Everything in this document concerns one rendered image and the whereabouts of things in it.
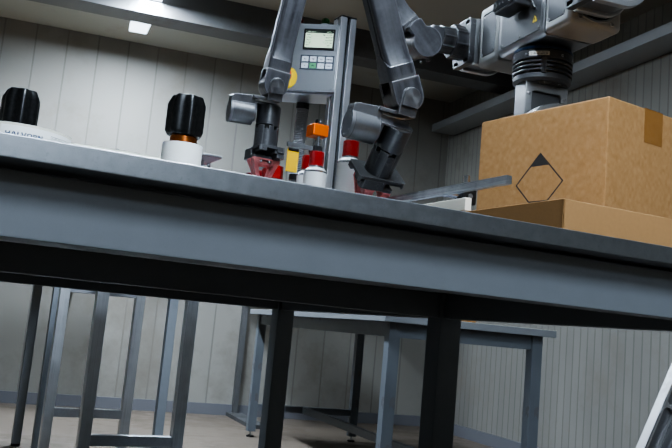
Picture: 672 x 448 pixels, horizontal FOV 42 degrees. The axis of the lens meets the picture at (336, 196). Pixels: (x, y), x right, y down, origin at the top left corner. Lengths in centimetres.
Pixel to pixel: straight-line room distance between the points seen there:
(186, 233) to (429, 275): 27
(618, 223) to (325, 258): 39
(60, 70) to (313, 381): 301
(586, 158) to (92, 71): 550
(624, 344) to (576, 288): 415
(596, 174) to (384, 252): 66
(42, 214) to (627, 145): 103
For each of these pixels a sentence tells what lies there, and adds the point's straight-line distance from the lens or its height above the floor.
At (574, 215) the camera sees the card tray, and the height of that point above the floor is 85.
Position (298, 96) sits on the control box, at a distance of 227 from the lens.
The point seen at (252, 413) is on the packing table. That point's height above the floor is 14.
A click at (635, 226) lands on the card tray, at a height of 85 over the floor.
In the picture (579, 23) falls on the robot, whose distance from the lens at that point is 192.
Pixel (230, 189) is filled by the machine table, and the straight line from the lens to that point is 79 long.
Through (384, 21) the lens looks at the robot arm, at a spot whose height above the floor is 127.
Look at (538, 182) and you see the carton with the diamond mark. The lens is 157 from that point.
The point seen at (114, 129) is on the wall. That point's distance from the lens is 664.
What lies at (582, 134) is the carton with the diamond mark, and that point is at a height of 106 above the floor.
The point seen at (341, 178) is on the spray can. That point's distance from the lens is 176.
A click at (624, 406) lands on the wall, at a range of 518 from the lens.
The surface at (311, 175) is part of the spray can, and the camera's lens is 191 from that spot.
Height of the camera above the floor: 70
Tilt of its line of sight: 9 degrees up
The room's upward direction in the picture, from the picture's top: 5 degrees clockwise
